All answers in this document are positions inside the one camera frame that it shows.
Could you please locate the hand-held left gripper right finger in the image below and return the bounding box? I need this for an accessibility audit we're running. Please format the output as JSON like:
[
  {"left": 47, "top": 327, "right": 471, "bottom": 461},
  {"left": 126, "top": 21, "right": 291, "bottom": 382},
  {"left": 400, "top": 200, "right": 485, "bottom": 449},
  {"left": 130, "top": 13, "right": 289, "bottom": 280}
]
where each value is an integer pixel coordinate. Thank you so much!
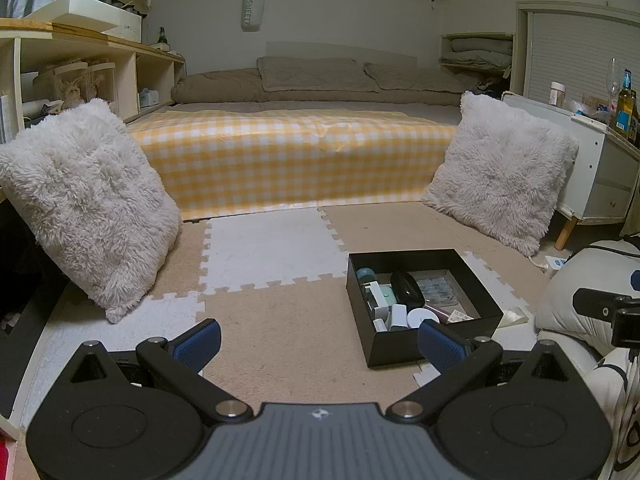
[{"left": 389, "top": 320, "right": 588, "bottom": 423}]

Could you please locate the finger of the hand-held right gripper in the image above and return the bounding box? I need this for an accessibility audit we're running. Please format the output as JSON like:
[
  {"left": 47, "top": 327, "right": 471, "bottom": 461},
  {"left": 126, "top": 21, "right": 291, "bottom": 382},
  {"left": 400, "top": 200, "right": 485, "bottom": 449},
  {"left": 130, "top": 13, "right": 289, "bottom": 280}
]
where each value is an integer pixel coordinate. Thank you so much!
[{"left": 572, "top": 287, "right": 622, "bottom": 319}]

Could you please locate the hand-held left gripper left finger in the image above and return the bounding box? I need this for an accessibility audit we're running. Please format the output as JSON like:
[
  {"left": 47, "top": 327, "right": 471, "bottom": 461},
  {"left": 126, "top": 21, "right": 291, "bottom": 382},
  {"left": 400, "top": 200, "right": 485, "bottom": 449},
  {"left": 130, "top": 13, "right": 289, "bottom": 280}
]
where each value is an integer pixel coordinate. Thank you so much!
[{"left": 52, "top": 319, "right": 254, "bottom": 423}]

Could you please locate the white tape measure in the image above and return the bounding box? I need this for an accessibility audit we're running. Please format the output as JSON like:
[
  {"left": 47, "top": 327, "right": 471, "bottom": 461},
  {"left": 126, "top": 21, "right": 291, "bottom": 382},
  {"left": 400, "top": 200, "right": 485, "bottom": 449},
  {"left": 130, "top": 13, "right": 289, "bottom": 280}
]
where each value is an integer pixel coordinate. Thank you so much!
[{"left": 407, "top": 307, "right": 437, "bottom": 330}]

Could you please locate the black box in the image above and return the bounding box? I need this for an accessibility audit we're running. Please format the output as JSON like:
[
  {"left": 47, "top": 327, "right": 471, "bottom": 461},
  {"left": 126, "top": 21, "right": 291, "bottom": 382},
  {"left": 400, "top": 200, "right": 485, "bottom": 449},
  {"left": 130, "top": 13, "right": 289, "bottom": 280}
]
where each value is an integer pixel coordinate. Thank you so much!
[{"left": 346, "top": 248, "right": 505, "bottom": 369}]

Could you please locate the clear plastic case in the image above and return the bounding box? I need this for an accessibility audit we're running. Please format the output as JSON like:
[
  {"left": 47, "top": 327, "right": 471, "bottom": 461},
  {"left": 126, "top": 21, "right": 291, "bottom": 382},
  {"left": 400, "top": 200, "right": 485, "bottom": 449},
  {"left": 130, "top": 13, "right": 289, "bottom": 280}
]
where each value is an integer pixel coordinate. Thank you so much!
[{"left": 417, "top": 277, "right": 459, "bottom": 307}]

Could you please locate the black oval case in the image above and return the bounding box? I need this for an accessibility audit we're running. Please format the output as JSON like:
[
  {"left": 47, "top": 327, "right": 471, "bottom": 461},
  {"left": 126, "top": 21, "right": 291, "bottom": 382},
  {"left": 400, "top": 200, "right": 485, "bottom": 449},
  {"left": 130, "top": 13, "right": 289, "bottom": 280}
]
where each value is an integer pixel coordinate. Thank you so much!
[{"left": 389, "top": 270, "right": 426, "bottom": 311}]

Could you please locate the white hand tool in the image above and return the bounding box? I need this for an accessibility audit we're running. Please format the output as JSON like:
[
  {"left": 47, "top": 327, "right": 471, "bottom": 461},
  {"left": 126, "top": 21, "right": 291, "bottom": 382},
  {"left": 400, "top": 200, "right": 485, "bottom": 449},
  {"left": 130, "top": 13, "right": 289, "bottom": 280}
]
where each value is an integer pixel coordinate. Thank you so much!
[{"left": 362, "top": 281, "right": 389, "bottom": 332}]

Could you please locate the white patterned cloth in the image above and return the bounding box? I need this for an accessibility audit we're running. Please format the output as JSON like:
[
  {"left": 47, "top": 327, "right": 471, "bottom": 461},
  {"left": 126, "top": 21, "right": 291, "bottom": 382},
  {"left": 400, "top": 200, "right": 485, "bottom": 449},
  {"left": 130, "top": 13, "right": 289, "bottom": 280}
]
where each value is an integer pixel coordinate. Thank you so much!
[{"left": 534, "top": 241, "right": 640, "bottom": 480}]

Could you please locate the white foam mat tile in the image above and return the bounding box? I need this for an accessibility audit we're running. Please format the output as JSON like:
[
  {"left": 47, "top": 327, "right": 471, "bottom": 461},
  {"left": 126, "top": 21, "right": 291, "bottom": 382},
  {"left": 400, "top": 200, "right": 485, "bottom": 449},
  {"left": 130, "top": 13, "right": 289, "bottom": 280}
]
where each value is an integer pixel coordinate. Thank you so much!
[
  {"left": 10, "top": 291, "right": 207, "bottom": 428},
  {"left": 198, "top": 206, "right": 347, "bottom": 295},
  {"left": 462, "top": 251, "right": 537, "bottom": 322}
]

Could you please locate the pale yellow paper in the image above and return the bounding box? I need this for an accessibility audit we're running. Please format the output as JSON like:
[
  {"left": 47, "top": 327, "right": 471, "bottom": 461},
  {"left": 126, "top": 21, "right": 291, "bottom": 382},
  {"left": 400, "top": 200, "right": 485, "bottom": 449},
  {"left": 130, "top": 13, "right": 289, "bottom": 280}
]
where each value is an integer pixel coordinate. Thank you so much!
[{"left": 494, "top": 307, "right": 531, "bottom": 329}]

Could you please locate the beige foam mat tile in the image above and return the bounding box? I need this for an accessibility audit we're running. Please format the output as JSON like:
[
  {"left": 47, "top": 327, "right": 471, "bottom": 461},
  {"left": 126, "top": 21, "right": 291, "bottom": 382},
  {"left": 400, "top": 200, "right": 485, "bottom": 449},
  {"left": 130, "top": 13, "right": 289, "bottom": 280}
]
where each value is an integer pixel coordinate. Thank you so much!
[
  {"left": 319, "top": 201, "right": 548, "bottom": 291},
  {"left": 147, "top": 219, "right": 213, "bottom": 303},
  {"left": 199, "top": 269, "right": 431, "bottom": 413}
]

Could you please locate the white side cabinet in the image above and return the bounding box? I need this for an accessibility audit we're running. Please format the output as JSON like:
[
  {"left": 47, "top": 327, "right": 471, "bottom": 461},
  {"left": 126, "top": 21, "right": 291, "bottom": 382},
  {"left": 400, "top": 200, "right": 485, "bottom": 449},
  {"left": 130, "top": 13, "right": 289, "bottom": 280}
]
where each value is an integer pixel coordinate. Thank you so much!
[{"left": 501, "top": 91, "right": 640, "bottom": 252}]

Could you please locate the black storage cubby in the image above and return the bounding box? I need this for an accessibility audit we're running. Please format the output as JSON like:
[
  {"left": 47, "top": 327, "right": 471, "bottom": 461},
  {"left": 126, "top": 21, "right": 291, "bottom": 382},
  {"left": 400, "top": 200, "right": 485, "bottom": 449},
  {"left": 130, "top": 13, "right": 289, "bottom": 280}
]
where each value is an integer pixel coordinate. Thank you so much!
[{"left": 0, "top": 199, "right": 72, "bottom": 402}]

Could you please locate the large fluffy white cushion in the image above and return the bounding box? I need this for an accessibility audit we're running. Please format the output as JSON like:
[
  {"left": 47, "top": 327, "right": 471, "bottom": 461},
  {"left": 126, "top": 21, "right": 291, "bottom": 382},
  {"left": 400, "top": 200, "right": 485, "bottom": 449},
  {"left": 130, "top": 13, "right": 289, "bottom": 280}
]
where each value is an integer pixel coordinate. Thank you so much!
[{"left": 0, "top": 98, "right": 182, "bottom": 324}]

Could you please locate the brown glass bottle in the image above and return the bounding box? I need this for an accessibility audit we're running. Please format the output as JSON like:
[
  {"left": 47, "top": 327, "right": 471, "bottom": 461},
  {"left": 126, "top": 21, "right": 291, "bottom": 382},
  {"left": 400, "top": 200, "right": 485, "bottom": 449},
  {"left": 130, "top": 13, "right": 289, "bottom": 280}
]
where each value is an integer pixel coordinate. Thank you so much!
[{"left": 627, "top": 89, "right": 640, "bottom": 147}]

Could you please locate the crumpled plastic packet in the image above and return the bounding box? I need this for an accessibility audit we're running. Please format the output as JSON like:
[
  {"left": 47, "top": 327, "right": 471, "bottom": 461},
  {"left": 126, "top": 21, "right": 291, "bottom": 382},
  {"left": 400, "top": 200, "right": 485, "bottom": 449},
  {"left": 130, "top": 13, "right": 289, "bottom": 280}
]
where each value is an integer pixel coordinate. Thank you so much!
[{"left": 571, "top": 92, "right": 617, "bottom": 122}]

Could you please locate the beer bottle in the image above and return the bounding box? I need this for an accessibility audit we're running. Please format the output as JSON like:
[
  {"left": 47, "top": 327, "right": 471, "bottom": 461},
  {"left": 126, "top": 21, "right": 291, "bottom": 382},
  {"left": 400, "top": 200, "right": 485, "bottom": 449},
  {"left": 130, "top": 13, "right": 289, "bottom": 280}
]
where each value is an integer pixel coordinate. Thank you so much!
[{"left": 615, "top": 69, "right": 635, "bottom": 137}]

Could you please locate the yellow checkered bed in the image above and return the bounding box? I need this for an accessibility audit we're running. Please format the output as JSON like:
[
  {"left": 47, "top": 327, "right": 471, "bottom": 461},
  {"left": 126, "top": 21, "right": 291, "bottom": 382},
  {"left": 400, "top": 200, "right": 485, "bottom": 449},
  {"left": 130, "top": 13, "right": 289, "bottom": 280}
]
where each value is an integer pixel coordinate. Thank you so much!
[{"left": 126, "top": 109, "right": 457, "bottom": 222}]

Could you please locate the red plastic bin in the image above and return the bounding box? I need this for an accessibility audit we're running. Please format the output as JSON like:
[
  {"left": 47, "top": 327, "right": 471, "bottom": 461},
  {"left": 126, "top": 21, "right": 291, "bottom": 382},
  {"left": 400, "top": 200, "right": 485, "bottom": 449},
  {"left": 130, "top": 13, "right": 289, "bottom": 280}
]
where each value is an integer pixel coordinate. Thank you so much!
[{"left": 0, "top": 435, "right": 17, "bottom": 480}]

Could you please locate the wine glass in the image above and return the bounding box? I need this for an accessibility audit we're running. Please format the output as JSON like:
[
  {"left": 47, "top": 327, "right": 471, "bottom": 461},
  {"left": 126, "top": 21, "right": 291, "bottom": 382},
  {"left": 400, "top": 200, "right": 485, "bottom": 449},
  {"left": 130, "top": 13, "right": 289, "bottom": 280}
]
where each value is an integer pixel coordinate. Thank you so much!
[{"left": 605, "top": 57, "right": 621, "bottom": 129}]

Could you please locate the white slatted door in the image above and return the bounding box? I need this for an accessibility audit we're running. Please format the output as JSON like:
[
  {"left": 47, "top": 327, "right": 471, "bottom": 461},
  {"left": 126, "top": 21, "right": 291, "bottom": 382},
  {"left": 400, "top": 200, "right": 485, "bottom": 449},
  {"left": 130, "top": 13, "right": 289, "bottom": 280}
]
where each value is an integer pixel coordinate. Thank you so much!
[{"left": 516, "top": 1, "right": 640, "bottom": 113}]

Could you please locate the rolled beige duvet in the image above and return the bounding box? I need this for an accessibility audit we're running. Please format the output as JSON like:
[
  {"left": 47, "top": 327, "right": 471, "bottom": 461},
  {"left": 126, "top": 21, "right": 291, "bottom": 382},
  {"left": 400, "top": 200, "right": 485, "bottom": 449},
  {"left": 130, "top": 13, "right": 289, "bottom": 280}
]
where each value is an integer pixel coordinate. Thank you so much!
[{"left": 170, "top": 72, "right": 463, "bottom": 107}]

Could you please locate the bed mattress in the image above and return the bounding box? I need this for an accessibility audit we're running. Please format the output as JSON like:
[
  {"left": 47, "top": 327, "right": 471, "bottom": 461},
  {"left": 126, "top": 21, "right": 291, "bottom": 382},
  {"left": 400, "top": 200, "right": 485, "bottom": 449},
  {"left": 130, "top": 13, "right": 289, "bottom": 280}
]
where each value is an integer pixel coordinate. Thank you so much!
[{"left": 162, "top": 100, "right": 463, "bottom": 127}]

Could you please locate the beige pillow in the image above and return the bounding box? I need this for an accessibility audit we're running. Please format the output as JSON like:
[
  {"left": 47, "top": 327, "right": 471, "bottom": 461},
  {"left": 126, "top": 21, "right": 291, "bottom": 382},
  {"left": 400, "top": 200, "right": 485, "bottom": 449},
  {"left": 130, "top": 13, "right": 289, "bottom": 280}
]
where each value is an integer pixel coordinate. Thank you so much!
[
  {"left": 256, "top": 56, "right": 379, "bottom": 93},
  {"left": 363, "top": 62, "right": 463, "bottom": 94}
]

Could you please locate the folded bedding stack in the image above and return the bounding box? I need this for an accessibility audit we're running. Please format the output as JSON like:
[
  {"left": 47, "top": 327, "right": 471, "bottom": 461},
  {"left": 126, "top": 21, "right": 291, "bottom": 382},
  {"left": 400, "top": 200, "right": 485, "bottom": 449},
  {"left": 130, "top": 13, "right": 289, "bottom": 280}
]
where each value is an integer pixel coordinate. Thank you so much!
[{"left": 439, "top": 33, "right": 514, "bottom": 93}]

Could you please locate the clear plastic container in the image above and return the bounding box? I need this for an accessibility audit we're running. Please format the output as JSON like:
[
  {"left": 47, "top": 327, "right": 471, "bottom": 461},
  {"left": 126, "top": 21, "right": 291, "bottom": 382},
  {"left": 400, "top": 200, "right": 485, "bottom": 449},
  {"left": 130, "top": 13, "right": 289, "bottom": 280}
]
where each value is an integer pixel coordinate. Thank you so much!
[
  {"left": 88, "top": 62, "right": 118, "bottom": 106},
  {"left": 33, "top": 64, "right": 92, "bottom": 109}
]

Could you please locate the white storage box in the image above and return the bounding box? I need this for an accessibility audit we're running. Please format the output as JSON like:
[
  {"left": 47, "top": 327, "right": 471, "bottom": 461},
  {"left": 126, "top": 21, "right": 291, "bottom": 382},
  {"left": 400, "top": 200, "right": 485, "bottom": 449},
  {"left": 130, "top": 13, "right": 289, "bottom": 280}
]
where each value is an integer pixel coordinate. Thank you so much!
[{"left": 22, "top": 0, "right": 144, "bottom": 43}]

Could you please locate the wooden shelf unit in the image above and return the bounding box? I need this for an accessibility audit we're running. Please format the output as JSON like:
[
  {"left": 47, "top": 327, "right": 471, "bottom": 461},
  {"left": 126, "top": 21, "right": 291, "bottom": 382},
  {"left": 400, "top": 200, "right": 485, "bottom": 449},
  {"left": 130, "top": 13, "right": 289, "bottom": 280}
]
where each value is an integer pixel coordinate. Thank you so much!
[{"left": 0, "top": 17, "right": 187, "bottom": 146}]

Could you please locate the black cable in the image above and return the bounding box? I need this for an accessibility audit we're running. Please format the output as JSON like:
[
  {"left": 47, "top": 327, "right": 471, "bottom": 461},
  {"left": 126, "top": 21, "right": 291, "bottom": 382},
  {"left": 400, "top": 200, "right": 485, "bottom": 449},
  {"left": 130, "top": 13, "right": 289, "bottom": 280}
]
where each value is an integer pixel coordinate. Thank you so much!
[{"left": 586, "top": 239, "right": 640, "bottom": 255}]

